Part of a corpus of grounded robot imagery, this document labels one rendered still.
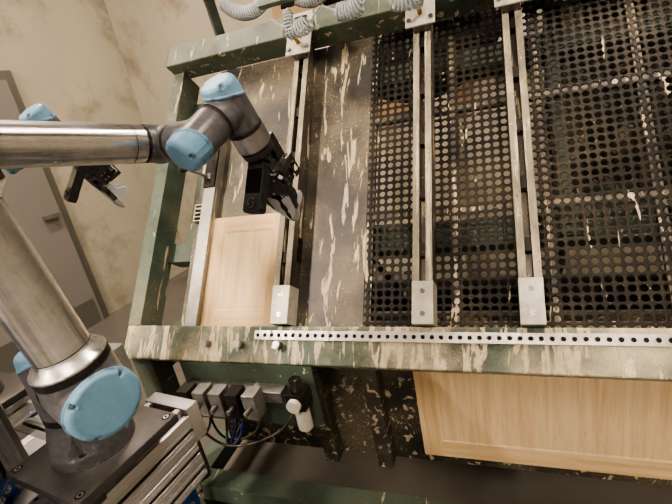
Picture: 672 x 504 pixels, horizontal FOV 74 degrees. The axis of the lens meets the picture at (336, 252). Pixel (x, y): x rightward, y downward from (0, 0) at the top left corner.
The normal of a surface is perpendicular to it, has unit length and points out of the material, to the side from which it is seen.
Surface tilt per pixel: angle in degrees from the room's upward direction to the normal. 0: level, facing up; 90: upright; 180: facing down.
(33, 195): 90
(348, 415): 90
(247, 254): 51
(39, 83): 90
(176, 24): 90
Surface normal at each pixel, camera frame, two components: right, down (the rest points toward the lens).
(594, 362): -0.36, -0.28
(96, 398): 0.78, 0.20
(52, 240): 0.88, 0.00
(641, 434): -0.31, 0.38
